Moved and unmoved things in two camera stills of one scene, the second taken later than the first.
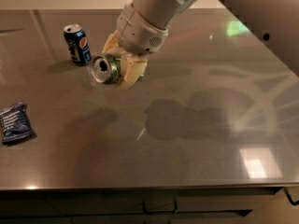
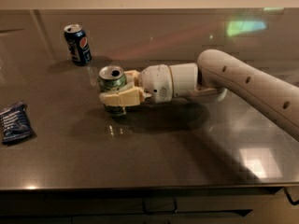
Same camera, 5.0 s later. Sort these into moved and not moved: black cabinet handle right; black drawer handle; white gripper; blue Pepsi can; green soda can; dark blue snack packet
Moved: green soda can; white gripper
Not moved: black drawer handle; blue Pepsi can; black cabinet handle right; dark blue snack packet
